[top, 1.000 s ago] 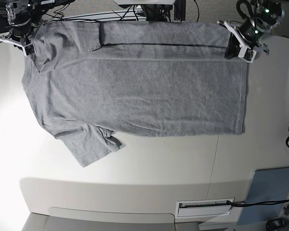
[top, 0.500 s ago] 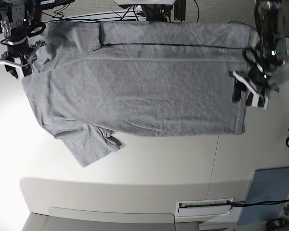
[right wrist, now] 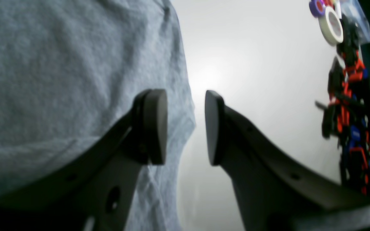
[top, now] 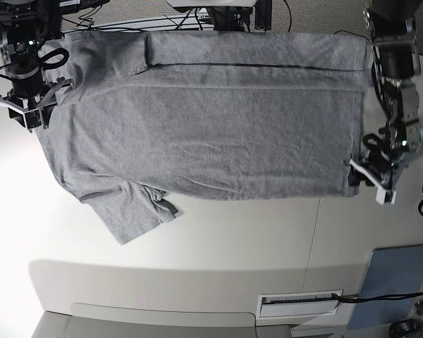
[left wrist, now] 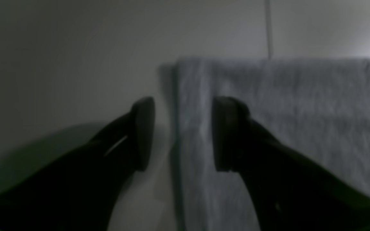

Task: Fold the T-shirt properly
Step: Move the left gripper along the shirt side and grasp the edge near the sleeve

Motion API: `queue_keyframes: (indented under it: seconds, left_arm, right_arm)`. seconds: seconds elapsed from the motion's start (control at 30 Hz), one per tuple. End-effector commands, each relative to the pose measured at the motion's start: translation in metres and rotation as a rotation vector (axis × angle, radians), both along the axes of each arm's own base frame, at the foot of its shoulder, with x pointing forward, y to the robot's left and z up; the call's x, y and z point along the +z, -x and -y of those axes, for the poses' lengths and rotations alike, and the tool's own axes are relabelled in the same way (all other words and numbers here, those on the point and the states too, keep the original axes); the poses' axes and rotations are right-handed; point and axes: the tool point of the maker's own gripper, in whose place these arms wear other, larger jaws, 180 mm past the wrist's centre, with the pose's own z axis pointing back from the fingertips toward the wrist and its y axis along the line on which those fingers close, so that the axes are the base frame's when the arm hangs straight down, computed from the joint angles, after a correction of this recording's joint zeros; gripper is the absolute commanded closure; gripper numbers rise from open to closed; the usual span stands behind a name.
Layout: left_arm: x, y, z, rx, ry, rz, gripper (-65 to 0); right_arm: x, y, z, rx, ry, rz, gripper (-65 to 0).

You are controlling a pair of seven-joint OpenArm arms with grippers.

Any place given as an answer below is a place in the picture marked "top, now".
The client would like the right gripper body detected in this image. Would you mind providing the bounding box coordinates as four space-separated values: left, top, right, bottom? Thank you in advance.
0 77 73 132

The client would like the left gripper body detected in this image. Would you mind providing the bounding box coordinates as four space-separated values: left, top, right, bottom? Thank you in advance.
348 150 409 205

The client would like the grey T-shirt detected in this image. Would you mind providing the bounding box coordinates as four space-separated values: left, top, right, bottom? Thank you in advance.
37 32 367 244

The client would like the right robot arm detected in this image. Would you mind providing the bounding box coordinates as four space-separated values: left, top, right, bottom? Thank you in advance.
0 1 73 132

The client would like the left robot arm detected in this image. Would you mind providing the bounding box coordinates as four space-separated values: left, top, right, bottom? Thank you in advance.
349 1 423 205

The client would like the blue-grey flat panel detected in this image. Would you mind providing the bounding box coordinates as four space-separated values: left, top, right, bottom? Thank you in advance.
347 244 423 330

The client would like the black device bottom right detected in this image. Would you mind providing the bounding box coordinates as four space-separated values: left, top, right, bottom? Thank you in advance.
388 318 423 338

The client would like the black cable on table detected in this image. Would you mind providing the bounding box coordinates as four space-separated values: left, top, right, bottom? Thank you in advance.
333 290 423 304

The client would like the black aluminium frame post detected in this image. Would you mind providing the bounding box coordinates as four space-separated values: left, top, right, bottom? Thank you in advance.
254 0 272 32

